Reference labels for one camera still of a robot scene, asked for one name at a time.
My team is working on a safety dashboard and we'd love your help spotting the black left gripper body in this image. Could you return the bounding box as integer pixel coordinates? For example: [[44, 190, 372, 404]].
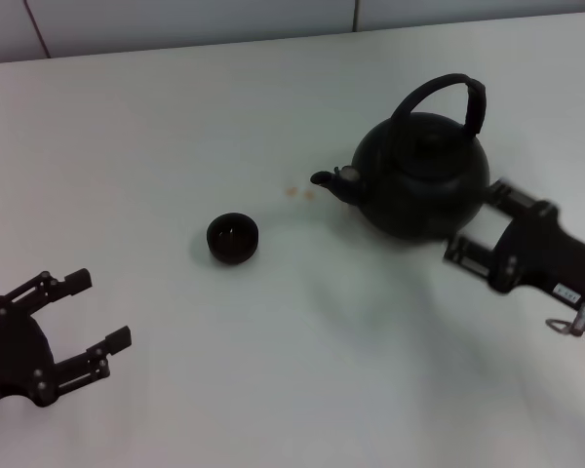
[[0, 294, 60, 409]]

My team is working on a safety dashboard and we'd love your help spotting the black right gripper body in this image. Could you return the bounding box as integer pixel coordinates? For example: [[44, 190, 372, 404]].
[[488, 201, 585, 329]]

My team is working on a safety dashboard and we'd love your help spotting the black round teapot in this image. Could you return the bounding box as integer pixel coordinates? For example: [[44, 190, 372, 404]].
[[309, 72, 491, 244]]

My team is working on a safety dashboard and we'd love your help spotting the small black teacup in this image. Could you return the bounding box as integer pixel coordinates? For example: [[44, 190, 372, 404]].
[[206, 212, 261, 266]]

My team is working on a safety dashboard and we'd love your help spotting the right gripper cable with plug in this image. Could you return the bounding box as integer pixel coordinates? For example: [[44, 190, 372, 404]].
[[544, 300, 585, 347]]

